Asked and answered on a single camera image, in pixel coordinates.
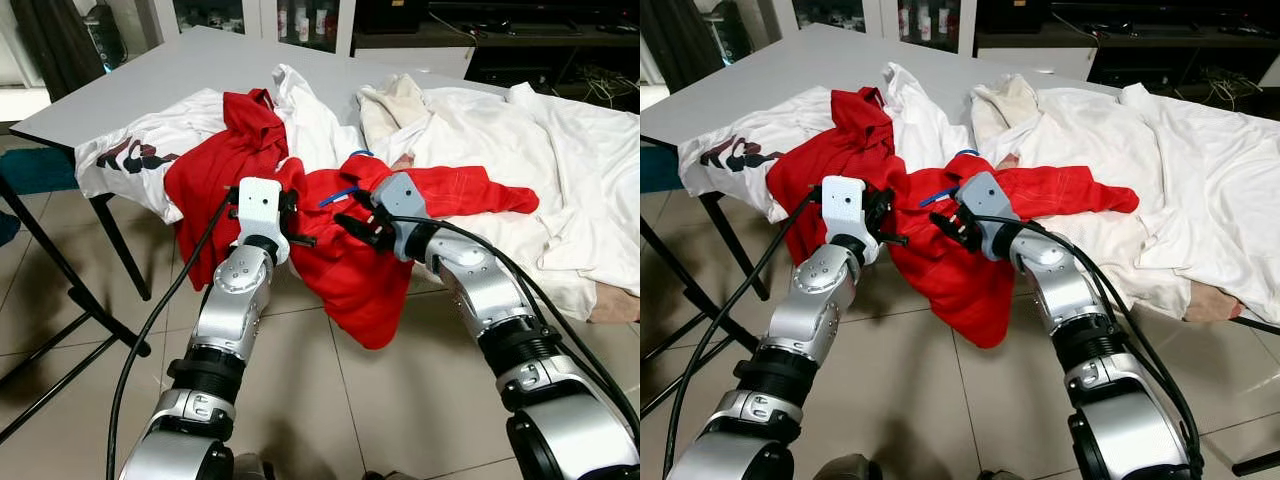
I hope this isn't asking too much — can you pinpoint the red striped polo shirt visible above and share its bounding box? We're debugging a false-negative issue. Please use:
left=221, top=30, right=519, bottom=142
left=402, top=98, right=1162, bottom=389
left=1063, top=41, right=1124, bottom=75
left=275, top=152, right=541, bottom=351
left=885, top=150, right=1141, bottom=351

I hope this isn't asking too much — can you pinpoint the white polo shirt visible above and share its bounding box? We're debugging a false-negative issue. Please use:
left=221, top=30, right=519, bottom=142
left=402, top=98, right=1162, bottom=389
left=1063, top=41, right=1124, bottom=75
left=270, top=63, right=363, bottom=191
left=880, top=62, right=976, bottom=181

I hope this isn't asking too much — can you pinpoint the cream garment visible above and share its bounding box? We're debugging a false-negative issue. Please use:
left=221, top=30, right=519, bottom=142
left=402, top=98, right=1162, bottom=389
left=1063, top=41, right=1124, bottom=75
left=970, top=73, right=1046, bottom=146
left=357, top=75, right=433, bottom=151

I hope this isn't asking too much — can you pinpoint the white button shirt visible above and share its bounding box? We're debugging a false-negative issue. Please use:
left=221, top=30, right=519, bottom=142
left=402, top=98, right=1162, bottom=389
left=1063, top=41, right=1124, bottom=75
left=1010, top=88, right=1191, bottom=321
left=400, top=88, right=601, bottom=323

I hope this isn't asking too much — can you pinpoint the black table leg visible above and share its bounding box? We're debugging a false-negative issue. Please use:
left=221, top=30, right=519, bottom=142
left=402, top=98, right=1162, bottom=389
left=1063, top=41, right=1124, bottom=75
left=640, top=190, right=771, bottom=421
left=1232, top=318, right=1280, bottom=477
left=0, top=170, right=153, bottom=446

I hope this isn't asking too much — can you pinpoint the white glass door cabinet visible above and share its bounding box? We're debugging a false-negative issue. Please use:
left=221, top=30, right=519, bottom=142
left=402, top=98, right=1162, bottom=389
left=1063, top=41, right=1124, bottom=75
left=155, top=0, right=356, bottom=56
left=780, top=0, right=976, bottom=56

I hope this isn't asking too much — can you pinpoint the black set-top box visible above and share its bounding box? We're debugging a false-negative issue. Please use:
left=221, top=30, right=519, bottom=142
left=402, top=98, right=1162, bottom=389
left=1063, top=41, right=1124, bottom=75
left=478, top=45, right=571, bottom=89
left=1095, top=45, right=1196, bottom=91

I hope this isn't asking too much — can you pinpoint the black audio speaker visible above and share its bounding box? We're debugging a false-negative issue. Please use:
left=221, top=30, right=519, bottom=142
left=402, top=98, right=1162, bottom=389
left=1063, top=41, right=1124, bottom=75
left=978, top=0, right=1051, bottom=33
left=355, top=0, right=431, bottom=33

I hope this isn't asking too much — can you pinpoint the dark TV stand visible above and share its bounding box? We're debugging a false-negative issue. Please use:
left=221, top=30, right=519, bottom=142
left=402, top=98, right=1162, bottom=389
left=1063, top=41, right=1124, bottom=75
left=352, top=0, right=641, bottom=111
left=975, top=0, right=1280, bottom=111

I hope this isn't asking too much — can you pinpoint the teal floor mat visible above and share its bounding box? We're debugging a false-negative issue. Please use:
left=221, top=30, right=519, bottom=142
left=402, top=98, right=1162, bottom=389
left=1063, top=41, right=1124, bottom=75
left=640, top=145, right=684, bottom=193
left=0, top=148, right=79, bottom=196

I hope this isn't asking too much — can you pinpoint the black device with light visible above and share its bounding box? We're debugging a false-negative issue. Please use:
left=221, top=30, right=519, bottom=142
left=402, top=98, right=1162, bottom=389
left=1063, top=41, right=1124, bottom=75
left=85, top=5, right=126, bottom=71
left=720, top=0, right=753, bottom=63

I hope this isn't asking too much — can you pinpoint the dark grey curtain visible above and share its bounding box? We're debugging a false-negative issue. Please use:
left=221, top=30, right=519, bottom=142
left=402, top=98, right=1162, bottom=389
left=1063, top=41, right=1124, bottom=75
left=10, top=0, right=106, bottom=101
left=660, top=0, right=746, bottom=96

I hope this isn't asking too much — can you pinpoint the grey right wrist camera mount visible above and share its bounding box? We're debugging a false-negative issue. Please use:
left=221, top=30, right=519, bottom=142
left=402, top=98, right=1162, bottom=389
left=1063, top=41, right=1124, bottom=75
left=955, top=170, right=1023, bottom=261
left=372, top=172, right=433, bottom=263

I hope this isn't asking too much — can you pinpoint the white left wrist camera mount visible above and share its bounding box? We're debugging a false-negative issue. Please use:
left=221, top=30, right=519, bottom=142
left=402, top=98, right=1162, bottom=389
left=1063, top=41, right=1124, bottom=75
left=237, top=177, right=291, bottom=266
left=820, top=175, right=881, bottom=263

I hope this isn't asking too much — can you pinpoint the white drawer with handle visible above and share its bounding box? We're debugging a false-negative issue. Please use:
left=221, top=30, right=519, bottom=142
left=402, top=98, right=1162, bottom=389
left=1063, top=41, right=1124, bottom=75
left=975, top=47, right=1096, bottom=81
left=355, top=47, right=476, bottom=79

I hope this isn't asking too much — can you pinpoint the white cable tangle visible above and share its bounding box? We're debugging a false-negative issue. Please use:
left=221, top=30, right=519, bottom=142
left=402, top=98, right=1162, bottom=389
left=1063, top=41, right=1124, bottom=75
left=1195, top=68, right=1271, bottom=106
left=570, top=65, right=641, bottom=106

